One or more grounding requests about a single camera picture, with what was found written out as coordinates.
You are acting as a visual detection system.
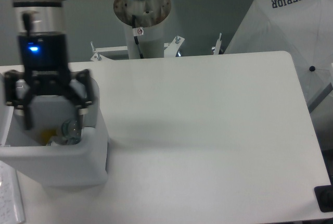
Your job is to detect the black cable on pedestal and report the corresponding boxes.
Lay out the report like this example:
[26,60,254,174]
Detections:
[131,15,144,59]

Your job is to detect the white metal base frame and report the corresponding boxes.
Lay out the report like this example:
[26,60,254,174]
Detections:
[89,32,223,62]

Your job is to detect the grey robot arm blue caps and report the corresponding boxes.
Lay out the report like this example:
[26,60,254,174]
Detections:
[5,0,95,130]

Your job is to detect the clear bottle green label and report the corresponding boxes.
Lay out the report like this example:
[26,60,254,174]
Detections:
[55,119,81,145]

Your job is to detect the yellow and white trash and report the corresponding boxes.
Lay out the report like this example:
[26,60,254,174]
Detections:
[40,129,57,146]

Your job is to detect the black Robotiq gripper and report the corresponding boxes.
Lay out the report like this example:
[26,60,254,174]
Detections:
[4,32,94,130]

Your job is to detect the white plastic trash can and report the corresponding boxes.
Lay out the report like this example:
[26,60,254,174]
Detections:
[1,75,109,186]

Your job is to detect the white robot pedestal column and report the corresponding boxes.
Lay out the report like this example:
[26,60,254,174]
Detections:
[113,0,172,54]

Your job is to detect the black device at table corner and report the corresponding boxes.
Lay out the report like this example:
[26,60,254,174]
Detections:
[314,185,332,213]

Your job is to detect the white Superior umbrella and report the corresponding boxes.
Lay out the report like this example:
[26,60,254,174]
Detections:
[225,0,332,108]

